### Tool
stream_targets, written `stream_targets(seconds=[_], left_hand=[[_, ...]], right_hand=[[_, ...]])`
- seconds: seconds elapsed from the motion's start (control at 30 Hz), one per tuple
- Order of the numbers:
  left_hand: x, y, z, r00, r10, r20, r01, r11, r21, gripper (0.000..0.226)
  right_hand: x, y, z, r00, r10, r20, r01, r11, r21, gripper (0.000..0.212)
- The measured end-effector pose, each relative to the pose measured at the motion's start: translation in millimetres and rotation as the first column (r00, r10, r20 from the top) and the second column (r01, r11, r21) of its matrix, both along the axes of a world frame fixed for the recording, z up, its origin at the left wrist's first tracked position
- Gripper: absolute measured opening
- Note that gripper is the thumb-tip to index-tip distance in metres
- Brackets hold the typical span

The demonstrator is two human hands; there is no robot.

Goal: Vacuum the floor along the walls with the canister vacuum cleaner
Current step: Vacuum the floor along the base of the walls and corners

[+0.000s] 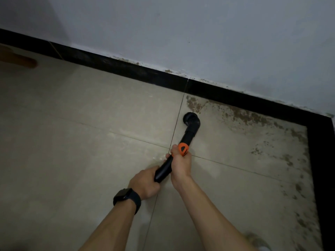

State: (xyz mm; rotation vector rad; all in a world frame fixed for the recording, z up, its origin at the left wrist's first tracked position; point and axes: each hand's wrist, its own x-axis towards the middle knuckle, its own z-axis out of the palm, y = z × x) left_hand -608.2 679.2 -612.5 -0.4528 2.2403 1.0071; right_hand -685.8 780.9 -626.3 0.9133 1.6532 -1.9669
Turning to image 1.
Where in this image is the wooden folding table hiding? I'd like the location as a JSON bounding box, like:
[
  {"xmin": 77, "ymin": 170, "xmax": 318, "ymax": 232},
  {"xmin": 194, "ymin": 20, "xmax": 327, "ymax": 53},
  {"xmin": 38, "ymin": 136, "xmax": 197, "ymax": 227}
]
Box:
[{"xmin": 0, "ymin": 45, "xmax": 38, "ymax": 69}]

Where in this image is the black baseboard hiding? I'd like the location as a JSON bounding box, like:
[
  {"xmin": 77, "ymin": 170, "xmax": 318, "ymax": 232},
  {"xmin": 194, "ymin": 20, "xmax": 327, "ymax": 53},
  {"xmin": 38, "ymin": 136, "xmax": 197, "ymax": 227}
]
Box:
[{"xmin": 0, "ymin": 28, "xmax": 335, "ymax": 251}]

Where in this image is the black smartwatch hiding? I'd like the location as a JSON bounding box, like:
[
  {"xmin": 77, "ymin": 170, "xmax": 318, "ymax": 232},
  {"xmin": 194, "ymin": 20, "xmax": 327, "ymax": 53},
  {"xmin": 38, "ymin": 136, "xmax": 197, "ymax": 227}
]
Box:
[{"xmin": 113, "ymin": 188, "xmax": 142, "ymax": 215}]

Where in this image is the black vacuum hose with nozzle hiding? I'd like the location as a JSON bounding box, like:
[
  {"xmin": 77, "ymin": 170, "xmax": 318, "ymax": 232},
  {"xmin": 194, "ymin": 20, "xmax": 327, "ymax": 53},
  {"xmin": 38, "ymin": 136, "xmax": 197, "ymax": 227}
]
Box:
[{"xmin": 154, "ymin": 112, "xmax": 201, "ymax": 184}]

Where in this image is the person's left forearm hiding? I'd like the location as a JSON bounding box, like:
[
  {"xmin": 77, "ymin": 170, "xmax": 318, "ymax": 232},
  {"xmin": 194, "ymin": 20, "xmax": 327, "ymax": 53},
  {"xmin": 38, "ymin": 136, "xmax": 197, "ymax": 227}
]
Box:
[{"xmin": 78, "ymin": 200, "xmax": 137, "ymax": 251}]

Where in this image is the person's right forearm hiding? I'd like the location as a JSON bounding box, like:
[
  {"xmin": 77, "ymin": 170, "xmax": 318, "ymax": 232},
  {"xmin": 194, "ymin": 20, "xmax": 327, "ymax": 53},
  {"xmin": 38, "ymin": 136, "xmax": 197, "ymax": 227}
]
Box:
[{"xmin": 171, "ymin": 175, "xmax": 259, "ymax": 251}]

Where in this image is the person's left hand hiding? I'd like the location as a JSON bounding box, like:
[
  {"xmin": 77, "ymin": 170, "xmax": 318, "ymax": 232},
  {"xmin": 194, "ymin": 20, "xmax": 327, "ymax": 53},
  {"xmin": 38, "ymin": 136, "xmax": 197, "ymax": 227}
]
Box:
[{"xmin": 127, "ymin": 165, "xmax": 162, "ymax": 201}]

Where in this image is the white shoe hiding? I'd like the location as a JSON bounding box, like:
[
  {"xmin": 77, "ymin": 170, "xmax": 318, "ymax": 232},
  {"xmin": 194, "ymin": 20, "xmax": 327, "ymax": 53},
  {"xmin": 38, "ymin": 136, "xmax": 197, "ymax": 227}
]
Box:
[{"xmin": 243, "ymin": 231, "xmax": 273, "ymax": 251}]

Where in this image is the person's right hand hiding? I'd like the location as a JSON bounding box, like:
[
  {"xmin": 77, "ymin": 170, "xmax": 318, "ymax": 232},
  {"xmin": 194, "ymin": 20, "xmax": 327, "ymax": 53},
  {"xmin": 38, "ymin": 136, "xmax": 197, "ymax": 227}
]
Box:
[{"xmin": 165, "ymin": 144, "xmax": 193, "ymax": 192}]

